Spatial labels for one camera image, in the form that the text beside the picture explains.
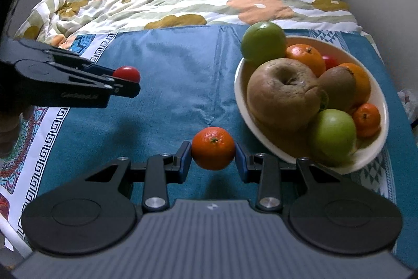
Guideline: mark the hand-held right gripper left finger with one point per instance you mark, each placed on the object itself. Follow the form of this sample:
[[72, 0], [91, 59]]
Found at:
[[186, 158]]

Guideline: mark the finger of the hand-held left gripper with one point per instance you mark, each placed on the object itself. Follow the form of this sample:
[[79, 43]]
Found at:
[[65, 55], [81, 89]]

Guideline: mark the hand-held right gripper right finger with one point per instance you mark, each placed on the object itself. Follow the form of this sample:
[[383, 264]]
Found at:
[[240, 163]]

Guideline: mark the small orange tangerine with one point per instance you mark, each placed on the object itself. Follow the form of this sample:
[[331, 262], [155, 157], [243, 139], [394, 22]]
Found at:
[[212, 148], [367, 120]]

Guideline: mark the cream oval bowl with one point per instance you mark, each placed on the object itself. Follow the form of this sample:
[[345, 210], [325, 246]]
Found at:
[[261, 135]]

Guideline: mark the red cherry tomato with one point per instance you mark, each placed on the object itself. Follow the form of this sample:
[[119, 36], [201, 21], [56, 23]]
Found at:
[[127, 73], [329, 62]]

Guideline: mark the large wrinkled brown apple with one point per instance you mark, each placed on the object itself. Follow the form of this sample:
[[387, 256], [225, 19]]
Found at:
[[281, 99]]

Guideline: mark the green apple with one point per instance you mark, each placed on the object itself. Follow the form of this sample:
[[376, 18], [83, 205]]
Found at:
[[263, 40], [333, 133]]

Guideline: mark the large orange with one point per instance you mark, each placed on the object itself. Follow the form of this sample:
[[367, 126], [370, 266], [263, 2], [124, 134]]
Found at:
[[303, 58], [361, 81]]

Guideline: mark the brown kiwi with sticker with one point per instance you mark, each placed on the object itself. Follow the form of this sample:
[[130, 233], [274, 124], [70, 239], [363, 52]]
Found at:
[[338, 87]]

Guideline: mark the person's left hand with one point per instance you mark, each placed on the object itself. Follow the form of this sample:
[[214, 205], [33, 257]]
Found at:
[[8, 135]]

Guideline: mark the teal patterned mat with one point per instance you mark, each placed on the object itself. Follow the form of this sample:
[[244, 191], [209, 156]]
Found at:
[[163, 69]]

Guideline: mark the floral striped blanket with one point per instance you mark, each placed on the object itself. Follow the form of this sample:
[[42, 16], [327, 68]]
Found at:
[[163, 4]]

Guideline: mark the white bar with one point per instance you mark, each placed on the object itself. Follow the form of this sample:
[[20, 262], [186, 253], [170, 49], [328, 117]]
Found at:
[[14, 238]]

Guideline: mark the white plastic bag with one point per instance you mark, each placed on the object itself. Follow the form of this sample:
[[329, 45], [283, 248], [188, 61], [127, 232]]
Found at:
[[408, 101]]

